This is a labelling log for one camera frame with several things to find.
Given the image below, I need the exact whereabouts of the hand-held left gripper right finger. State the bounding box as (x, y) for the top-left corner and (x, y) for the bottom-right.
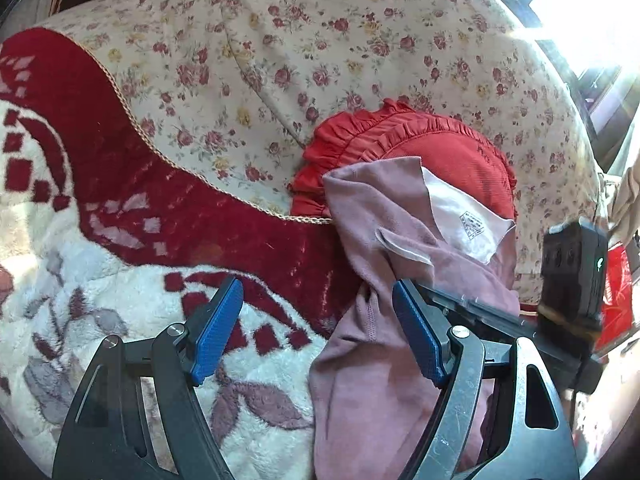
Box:
(391, 279), (581, 480)

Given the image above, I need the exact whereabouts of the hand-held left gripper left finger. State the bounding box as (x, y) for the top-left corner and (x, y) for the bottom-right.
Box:
(52, 276), (246, 480)

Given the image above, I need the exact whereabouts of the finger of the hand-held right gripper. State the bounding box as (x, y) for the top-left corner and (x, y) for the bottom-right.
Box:
(414, 282), (543, 348)

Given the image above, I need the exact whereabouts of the pink garment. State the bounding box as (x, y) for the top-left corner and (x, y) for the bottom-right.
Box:
(309, 156), (523, 480)

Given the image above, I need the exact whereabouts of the red bag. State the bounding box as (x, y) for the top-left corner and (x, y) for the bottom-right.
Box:
(597, 245), (635, 356)

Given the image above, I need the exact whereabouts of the beige cloth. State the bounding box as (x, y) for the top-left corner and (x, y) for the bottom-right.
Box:
(606, 164), (640, 242)

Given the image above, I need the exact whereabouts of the red ruffled pillow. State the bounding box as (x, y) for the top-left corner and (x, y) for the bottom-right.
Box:
(290, 99), (518, 226)

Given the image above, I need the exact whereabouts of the red and white fleece blanket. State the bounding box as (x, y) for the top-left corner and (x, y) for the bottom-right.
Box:
(0, 27), (371, 480)

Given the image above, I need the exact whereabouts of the window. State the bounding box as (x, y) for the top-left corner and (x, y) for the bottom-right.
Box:
(470, 0), (640, 171)

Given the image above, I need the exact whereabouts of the floral bed sheet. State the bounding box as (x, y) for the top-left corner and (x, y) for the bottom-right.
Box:
(30, 0), (608, 306)

